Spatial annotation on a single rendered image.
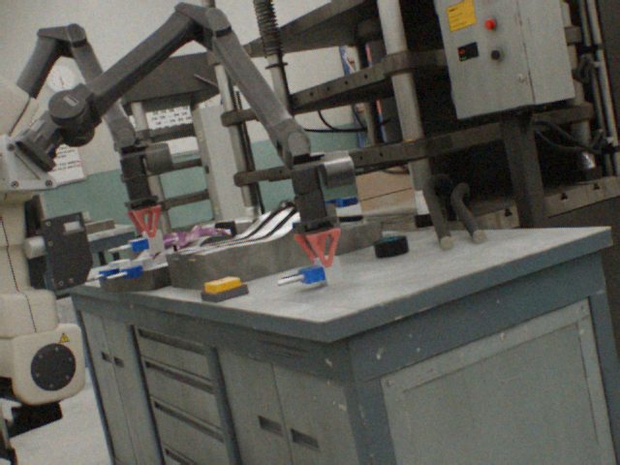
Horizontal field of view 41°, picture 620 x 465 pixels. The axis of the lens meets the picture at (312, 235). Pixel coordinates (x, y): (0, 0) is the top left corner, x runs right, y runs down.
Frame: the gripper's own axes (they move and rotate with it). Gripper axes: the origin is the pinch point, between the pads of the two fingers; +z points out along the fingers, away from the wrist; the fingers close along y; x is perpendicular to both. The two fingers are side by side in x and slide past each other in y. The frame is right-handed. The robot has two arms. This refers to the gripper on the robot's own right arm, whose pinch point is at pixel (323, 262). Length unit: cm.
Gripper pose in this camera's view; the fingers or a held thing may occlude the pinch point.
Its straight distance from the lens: 168.5
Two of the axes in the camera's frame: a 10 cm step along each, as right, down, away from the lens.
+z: 2.0, 9.8, 0.9
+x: -9.1, 2.2, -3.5
